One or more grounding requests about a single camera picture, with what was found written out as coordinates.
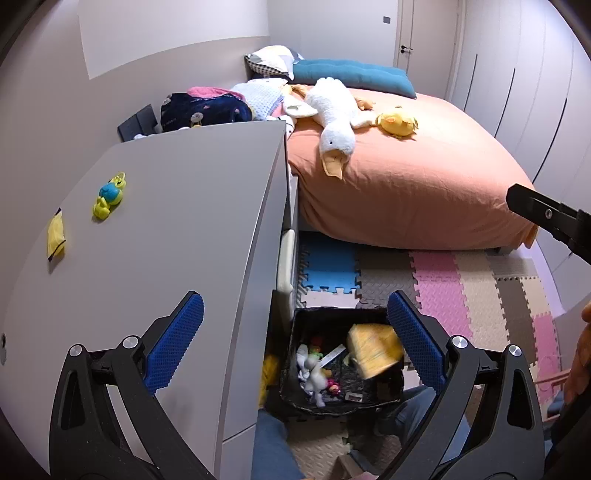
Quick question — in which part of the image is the yellow plush toy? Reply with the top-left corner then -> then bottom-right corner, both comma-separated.
261,354 -> 281,409

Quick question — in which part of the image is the navy printed blanket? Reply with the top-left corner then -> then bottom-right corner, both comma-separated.
161,92 -> 253,133

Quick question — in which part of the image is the bin with black bag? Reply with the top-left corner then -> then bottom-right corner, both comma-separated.
279,307 -> 406,414

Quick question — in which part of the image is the white door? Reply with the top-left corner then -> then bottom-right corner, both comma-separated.
394,0 -> 462,97

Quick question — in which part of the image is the person's left leg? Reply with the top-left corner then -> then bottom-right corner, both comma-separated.
250,408 -> 305,480

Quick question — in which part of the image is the yellow duck plush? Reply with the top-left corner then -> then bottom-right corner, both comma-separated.
374,106 -> 419,139

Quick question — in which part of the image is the white goose plush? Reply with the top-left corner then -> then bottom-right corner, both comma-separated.
281,77 -> 377,180

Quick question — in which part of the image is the grey cabinet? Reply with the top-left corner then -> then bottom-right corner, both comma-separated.
0,117 -> 301,480

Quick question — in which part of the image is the bed with orange sheet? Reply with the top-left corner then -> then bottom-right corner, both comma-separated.
286,85 -> 539,252

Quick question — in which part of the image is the patterned pillow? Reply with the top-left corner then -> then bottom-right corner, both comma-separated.
245,45 -> 304,80

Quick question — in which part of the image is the blue and yellow toy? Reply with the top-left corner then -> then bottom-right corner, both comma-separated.
92,172 -> 127,221

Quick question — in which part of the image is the white wardrobe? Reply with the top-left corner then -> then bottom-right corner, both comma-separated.
445,0 -> 591,296

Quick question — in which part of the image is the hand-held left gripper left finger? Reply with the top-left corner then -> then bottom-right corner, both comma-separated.
48,291 -> 218,480

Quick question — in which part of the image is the pink cloth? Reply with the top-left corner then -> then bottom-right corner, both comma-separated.
187,86 -> 245,101

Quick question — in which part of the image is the person's right leg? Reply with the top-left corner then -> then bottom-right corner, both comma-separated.
376,385 -> 472,467

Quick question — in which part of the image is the white figure toy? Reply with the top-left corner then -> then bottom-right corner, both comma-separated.
295,344 -> 329,408

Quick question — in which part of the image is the person's right forearm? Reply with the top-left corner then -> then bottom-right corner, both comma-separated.
566,302 -> 591,407

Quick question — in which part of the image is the foam puzzle floor mat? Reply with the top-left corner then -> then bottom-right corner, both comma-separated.
286,231 -> 573,480

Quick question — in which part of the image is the teal cushion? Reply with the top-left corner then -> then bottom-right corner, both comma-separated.
291,59 -> 416,99

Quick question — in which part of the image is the black chair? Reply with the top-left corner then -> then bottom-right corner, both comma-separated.
117,104 -> 160,141

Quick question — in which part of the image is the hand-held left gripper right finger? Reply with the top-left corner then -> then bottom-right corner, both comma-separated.
381,290 -> 546,480

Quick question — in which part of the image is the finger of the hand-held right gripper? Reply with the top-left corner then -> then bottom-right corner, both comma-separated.
505,184 -> 591,266

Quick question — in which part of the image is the light blue knitted blanket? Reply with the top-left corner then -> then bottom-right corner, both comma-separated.
231,80 -> 284,121

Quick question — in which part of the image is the person's leg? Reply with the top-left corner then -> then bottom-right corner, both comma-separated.
250,408 -> 305,480
376,385 -> 472,467

